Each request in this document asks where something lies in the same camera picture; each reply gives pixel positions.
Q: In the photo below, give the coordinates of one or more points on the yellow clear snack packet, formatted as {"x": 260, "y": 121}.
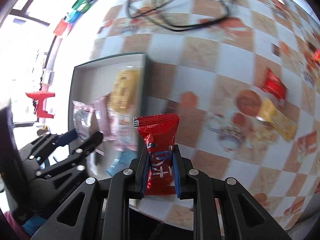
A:
{"x": 124, "y": 91}

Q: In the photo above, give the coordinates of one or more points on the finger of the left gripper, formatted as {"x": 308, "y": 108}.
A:
{"x": 43, "y": 146}
{"x": 58, "y": 181}

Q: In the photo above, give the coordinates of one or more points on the gold snack packet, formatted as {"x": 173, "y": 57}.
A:
{"x": 285, "y": 126}

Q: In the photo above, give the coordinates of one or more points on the red plastic stool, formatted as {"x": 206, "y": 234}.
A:
{"x": 40, "y": 96}

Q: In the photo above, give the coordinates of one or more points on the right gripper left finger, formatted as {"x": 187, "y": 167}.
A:
{"x": 127, "y": 184}

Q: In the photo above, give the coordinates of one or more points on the pink snack packet on table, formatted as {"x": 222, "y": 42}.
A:
{"x": 121, "y": 126}

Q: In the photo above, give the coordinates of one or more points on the pink cranberry crisp packet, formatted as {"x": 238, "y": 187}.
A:
{"x": 83, "y": 121}

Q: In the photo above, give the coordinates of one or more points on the white shallow cardboard box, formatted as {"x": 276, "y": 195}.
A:
{"x": 92, "y": 80}

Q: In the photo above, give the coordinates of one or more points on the blue basin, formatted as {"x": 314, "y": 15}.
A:
{"x": 73, "y": 16}

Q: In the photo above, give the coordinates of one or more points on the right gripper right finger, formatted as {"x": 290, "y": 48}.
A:
{"x": 205, "y": 192}

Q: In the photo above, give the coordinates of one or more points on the dark red snack packet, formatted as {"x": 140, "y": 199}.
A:
{"x": 273, "y": 85}

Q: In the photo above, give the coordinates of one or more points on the light blue snack packet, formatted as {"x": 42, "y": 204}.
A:
{"x": 122, "y": 162}

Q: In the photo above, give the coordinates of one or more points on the red basin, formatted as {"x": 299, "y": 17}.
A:
{"x": 62, "y": 28}

